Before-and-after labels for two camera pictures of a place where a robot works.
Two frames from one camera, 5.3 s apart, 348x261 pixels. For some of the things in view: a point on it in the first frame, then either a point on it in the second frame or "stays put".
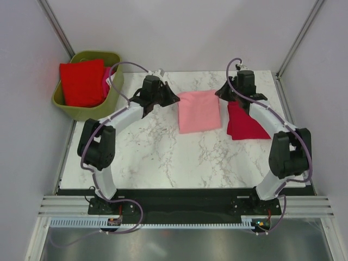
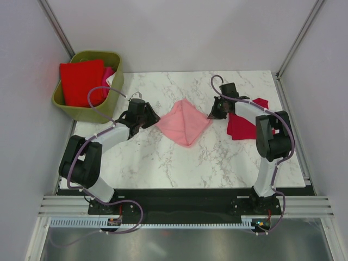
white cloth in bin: (108, 79) stays put
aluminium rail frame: (313, 206) stays put
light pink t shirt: (198, 111) → (185, 122)
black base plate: (186, 203) stays put
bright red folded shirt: (82, 82) stays put
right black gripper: (222, 93) → (213, 114)
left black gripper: (171, 97) → (153, 117)
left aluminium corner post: (56, 27) stays put
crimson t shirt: (241, 125) stays put
